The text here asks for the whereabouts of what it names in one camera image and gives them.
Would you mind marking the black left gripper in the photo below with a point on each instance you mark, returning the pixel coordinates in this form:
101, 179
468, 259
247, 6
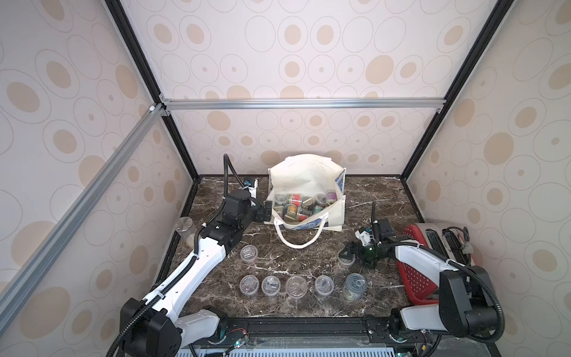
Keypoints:
261, 214

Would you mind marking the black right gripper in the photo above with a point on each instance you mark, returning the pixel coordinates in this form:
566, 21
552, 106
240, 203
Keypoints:
375, 227

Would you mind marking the large clear seed jar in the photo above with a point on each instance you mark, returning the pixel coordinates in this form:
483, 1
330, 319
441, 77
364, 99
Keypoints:
354, 287

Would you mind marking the cream canvas starry night bag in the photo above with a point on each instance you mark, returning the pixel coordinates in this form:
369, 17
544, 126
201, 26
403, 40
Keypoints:
321, 183

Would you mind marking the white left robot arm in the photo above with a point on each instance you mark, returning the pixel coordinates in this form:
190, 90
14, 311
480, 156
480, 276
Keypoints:
153, 325

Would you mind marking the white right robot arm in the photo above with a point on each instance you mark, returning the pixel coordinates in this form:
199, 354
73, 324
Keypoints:
467, 305

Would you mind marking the red lid seed jar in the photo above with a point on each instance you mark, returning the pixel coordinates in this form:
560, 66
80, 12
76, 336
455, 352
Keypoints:
295, 199

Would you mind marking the red and steel toaster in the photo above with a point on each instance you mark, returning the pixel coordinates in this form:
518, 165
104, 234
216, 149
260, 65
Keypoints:
420, 264

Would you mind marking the silver aluminium crossbar back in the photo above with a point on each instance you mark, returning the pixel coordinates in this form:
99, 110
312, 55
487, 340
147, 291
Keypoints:
328, 103

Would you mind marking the silver aluminium bar left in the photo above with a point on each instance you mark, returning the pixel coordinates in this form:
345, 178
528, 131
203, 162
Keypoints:
35, 269

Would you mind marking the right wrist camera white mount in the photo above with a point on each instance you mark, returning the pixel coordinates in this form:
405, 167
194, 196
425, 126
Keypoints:
365, 236

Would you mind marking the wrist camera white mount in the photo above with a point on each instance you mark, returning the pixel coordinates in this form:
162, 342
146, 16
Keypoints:
251, 184
365, 236

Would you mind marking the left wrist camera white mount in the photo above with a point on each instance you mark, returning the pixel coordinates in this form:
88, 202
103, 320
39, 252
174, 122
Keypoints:
251, 184

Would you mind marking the clear plastic jar by wall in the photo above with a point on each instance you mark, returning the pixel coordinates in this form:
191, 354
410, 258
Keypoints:
186, 228

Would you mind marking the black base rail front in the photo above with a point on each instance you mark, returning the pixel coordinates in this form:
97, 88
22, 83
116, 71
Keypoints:
367, 336

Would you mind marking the black corner frame post left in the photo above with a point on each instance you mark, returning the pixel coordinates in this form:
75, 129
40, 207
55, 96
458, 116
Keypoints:
120, 19

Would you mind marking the black corner frame post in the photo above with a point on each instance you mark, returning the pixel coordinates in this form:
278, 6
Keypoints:
483, 39
120, 19

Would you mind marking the black corner frame post right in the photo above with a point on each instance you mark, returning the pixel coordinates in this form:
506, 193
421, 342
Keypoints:
483, 39

